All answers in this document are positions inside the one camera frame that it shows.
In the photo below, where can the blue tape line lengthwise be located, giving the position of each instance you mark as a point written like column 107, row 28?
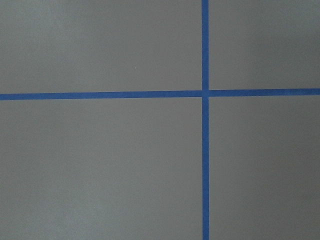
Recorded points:
column 205, row 119

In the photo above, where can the blue tape line crosswise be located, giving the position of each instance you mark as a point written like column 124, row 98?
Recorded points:
column 214, row 93

